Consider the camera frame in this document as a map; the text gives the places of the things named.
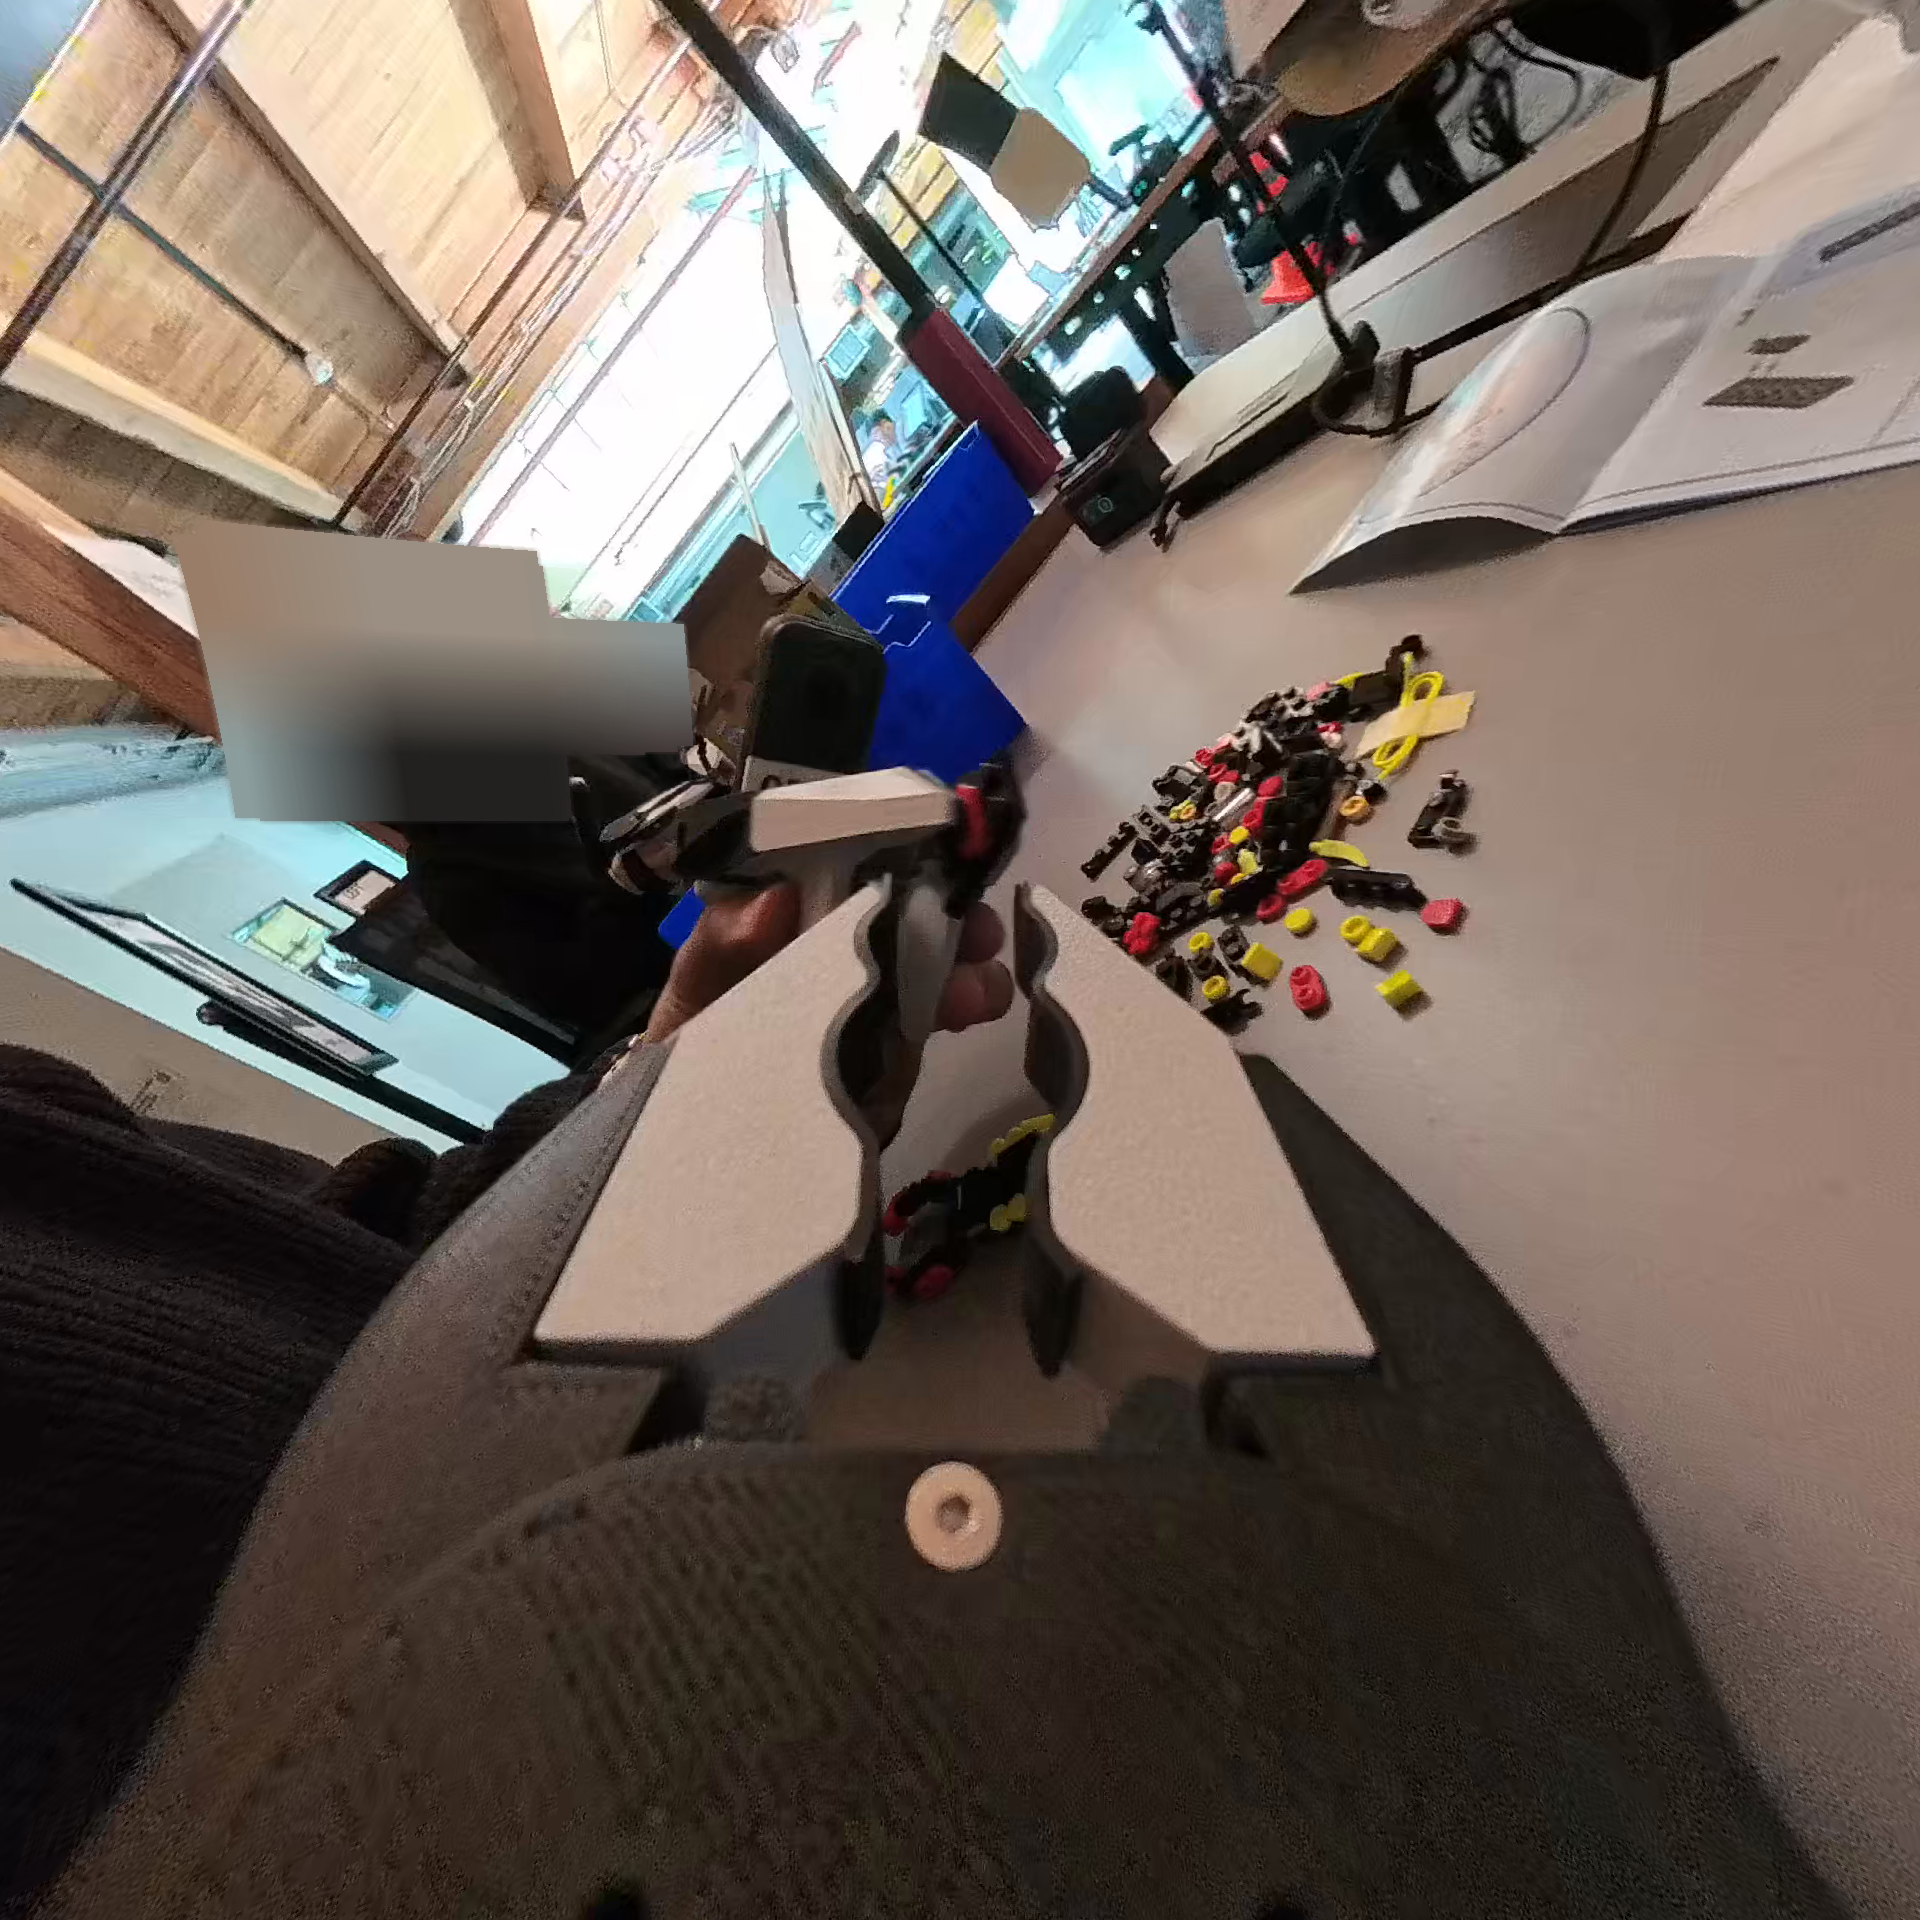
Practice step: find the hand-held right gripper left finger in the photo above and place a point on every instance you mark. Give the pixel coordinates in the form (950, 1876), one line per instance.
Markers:
(720, 1185)

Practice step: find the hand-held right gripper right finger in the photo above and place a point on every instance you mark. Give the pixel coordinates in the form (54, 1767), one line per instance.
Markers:
(1201, 1215)

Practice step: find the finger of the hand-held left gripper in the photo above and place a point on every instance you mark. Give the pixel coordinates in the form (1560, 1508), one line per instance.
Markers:
(855, 810)

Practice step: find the black yellow red lego model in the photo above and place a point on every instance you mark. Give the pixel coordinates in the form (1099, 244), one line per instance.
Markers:
(960, 1200)

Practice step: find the pile of lego pieces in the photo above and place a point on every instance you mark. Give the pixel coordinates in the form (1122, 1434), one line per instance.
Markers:
(1259, 839)

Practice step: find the person's left forearm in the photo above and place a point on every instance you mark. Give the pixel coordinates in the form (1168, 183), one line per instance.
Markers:
(464, 1156)

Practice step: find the person's left hand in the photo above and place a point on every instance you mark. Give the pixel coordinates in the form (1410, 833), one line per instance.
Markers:
(735, 954)

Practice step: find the cardboard box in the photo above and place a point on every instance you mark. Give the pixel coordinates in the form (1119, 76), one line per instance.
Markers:
(735, 616)

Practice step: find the blue plastic bin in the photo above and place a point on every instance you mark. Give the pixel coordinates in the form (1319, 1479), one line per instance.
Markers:
(945, 690)
(945, 510)

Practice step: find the maroon panel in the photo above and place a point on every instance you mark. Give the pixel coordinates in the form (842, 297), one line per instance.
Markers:
(974, 393)

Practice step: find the small black case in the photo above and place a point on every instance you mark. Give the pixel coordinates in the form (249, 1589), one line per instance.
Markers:
(1114, 504)

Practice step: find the black flat device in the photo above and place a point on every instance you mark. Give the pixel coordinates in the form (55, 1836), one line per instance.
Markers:
(1259, 412)

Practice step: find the black steel column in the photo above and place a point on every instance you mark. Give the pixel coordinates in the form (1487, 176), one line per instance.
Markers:
(809, 165)

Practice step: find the black knitted sweater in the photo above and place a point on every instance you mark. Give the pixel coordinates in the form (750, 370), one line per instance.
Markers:
(149, 1425)

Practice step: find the wooden beam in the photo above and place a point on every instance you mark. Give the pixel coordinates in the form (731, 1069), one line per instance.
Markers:
(89, 599)

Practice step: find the open instruction booklet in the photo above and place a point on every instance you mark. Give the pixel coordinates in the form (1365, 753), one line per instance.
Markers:
(1650, 421)

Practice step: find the small white wall sign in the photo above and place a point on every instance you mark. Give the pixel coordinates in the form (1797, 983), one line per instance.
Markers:
(355, 887)

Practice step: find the framed wall poster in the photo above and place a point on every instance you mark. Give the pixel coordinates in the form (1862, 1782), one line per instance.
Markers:
(225, 983)

